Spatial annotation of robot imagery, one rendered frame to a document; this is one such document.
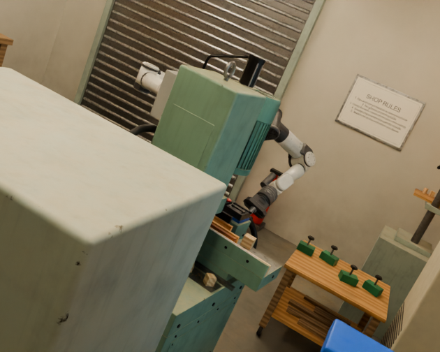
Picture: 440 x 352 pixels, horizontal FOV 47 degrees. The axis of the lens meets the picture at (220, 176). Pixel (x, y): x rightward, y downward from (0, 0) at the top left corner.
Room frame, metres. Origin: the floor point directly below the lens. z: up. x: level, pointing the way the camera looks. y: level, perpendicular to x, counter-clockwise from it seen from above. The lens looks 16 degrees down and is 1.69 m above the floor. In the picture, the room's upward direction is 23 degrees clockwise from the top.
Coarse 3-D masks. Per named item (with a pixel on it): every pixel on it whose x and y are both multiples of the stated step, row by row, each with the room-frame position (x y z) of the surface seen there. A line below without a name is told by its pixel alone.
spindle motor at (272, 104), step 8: (256, 88) 1.95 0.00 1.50; (272, 96) 1.91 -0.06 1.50; (264, 104) 1.81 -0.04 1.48; (272, 104) 1.83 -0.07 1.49; (280, 104) 1.88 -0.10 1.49; (264, 112) 1.81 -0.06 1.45; (272, 112) 1.84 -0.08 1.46; (256, 120) 1.81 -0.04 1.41; (264, 120) 1.82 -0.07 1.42; (272, 120) 1.87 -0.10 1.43; (256, 128) 1.82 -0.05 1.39; (264, 128) 1.84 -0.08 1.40; (256, 136) 1.83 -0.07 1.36; (264, 136) 1.86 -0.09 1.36; (248, 144) 1.81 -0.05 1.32; (256, 144) 1.84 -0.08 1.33; (248, 152) 1.82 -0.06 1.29; (256, 152) 1.85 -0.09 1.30; (240, 160) 1.81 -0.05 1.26; (248, 160) 1.83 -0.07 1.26; (240, 168) 1.82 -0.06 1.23; (248, 168) 1.85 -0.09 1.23
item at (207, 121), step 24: (192, 72) 1.55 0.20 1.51; (216, 72) 1.75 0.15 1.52; (168, 96) 1.57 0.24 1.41; (192, 96) 1.53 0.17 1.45; (216, 96) 1.50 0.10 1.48; (240, 96) 1.50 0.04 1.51; (264, 96) 1.67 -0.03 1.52; (168, 120) 1.55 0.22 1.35; (192, 120) 1.52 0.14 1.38; (216, 120) 1.49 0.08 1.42; (240, 120) 1.57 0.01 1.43; (168, 144) 1.54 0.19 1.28; (192, 144) 1.51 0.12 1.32; (216, 144) 1.48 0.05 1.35; (240, 144) 1.63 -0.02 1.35; (216, 168) 1.54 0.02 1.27
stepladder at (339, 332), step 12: (336, 324) 1.09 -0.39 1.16; (336, 336) 1.03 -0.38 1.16; (348, 336) 1.06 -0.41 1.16; (360, 336) 1.08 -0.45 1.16; (324, 348) 0.98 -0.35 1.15; (336, 348) 0.98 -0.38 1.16; (348, 348) 1.00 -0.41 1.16; (360, 348) 1.03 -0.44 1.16; (372, 348) 1.05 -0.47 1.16; (384, 348) 1.07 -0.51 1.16
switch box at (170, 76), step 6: (168, 72) 1.61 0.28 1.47; (174, 72) 1.63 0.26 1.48; (168, 78) 1.61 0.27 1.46; (174, 78) 1.60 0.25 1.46; (162, 84) 1.62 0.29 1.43; (168, 84) 1.61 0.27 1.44; (162, 90) 1.61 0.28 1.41; (168, 90) 1.60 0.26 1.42; (156, 96) 1.62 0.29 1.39; (162, 96) 1.61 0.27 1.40; (156, 102) 1.61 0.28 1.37; (162, 102) 1.61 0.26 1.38; (156, 108) 1.61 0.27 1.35; (162, 108) 1.60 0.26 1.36; (150, 114) 1.62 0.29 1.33; (156, 114) 1.61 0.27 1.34
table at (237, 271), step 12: (240, 240) 1.98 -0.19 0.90; (204, 252) 1.82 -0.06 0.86; (216, 252) 1.80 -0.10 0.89; (252, 252) 1.91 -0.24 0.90; (216, 264) 1.79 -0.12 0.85; (228, 264) 1.78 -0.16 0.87; (276, 264) 1.90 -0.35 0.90; (240, 276) 1.75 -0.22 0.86; (252, 276) 1.73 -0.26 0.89; (276, 276) 1.89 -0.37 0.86; (252, 288) 1.73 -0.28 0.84
